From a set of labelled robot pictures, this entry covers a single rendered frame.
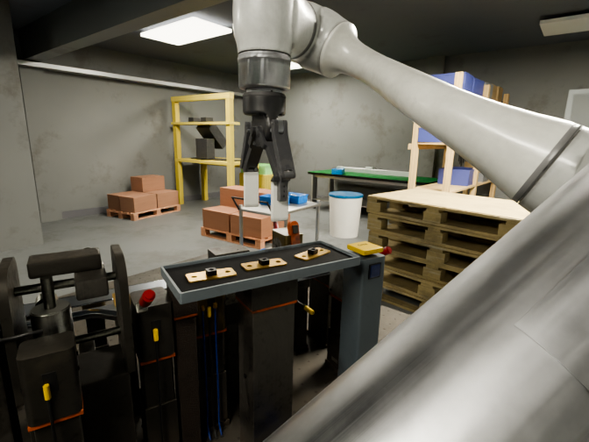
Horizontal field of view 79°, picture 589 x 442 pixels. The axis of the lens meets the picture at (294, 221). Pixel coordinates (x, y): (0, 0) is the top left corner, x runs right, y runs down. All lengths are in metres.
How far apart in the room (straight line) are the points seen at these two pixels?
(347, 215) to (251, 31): 4.59
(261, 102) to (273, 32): 0.11
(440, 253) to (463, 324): 2.80
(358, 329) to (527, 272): 0.71
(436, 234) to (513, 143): 2.53
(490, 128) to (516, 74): 6.46
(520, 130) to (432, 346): 0.32
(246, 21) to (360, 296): 0.59
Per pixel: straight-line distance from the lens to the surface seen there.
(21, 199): 5.48
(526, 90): 6.86
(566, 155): 0.45
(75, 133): 7.13
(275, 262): 0.70
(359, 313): 0.86
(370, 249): 0.82
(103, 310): 0.96
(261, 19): 0.63
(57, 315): 0.74
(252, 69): 0.62
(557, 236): 0.21
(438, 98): 0.49
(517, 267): 0.20
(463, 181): 5.30
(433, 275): 3.07
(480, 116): 0.47
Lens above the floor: 1.40
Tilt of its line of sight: 13 degrees down
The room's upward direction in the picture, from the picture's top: 1 degrees clockwise
